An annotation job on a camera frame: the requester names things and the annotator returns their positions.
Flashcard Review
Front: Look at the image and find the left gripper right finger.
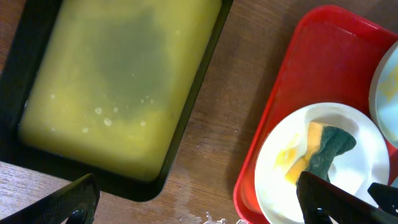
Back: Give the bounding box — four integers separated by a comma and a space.
297, 171, 397, 224

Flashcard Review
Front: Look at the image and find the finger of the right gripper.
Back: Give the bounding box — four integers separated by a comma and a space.
368, 182, 397, 217

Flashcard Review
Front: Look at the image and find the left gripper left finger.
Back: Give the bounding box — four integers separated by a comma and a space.
1, 174, 100, 224

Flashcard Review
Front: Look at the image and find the white plate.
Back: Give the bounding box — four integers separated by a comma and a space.
254, 103, 390, 223

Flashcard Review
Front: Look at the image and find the green and yellow sponge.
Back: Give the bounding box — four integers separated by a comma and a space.
285, 121, 356, 184

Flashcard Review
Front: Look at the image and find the mint green plate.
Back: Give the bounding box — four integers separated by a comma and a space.
368, 42, 397, 148

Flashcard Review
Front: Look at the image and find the red plastic tray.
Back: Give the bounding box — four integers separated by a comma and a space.
233, 5, 397, 223

